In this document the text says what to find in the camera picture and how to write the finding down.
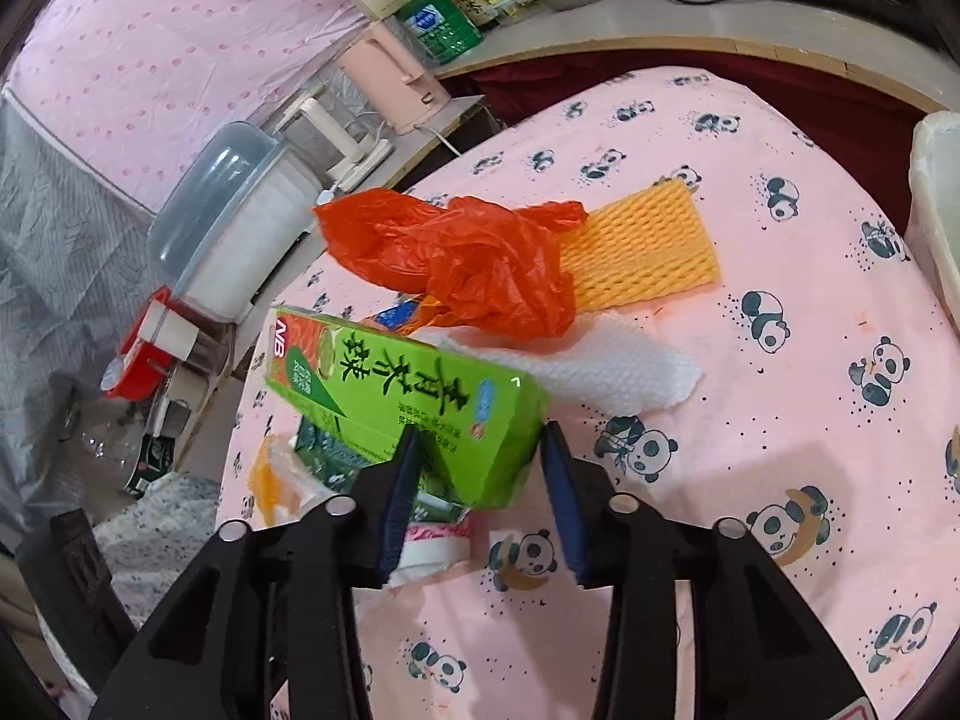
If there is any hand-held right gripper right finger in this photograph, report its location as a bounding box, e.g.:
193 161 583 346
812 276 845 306
542 422 875 720

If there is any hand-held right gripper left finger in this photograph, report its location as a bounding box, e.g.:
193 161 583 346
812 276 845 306
90 426 425 720

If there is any dark green foil packet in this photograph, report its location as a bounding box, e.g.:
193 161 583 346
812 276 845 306
292 416 466 524

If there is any green drink carton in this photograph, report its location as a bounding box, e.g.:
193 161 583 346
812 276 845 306
264 306 551 511

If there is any white foam fruit net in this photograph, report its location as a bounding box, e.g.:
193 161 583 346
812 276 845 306
420 311 704 417

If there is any orange plastic bag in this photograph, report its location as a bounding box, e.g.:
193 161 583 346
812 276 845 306
313 190 587 342

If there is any trash bin with white liner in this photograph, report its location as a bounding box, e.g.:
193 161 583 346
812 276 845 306
904 111 960 316

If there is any pink paper cup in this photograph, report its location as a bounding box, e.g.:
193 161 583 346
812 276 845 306
390 517 475 587

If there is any clear plastic wrapper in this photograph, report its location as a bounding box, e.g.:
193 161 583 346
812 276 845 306
251 435 338 533

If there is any pink panda printed tablecloth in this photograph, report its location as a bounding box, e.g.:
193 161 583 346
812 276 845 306
214 67 960 720

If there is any yellow foam fruit net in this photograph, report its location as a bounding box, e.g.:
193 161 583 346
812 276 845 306
559 180 721 311

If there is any red box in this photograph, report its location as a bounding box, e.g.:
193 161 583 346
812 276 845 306
103 289 175 400

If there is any white container with grey lid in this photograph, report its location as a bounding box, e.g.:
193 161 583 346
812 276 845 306
146 122 317 323

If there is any dark wooden chair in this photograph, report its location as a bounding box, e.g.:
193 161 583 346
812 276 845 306
15 508 140 695

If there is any pink electric kettle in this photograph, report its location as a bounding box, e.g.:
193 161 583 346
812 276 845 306
334 21 452 137

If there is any green tin can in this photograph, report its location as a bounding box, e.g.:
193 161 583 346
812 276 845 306
395 0 482 67

